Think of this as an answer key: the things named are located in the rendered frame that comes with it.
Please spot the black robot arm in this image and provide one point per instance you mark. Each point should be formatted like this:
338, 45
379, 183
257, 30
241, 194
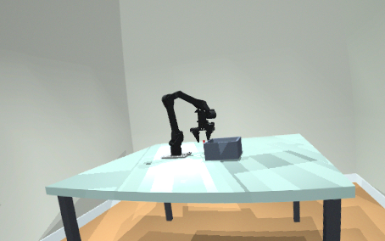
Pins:
177, 135

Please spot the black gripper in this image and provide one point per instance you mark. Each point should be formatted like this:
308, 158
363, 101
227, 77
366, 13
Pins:
195, 130

